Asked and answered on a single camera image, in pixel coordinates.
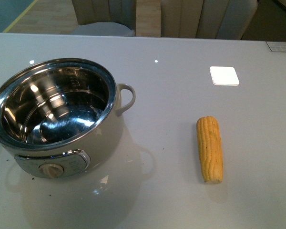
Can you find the yellow corn cob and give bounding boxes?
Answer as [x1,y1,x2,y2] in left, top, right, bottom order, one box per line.
[196,116,223,184]

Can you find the cream electric cooking pot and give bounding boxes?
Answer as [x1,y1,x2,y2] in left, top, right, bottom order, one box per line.
[0,58,135,178]

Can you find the beige chair left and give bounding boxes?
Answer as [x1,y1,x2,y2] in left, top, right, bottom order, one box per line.
[72,0,136,37]

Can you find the beige chair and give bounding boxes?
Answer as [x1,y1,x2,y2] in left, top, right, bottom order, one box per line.
[72,0,136,37]
[161,0,258,40]

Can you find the beige chair right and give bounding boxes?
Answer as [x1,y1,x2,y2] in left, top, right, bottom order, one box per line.
[161,0,258,40]

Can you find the label sticker on table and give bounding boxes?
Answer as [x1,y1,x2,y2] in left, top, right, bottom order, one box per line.
[266,42,286,52]

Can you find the wooden post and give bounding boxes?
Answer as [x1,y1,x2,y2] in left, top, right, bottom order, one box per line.
[136,0,161,37]

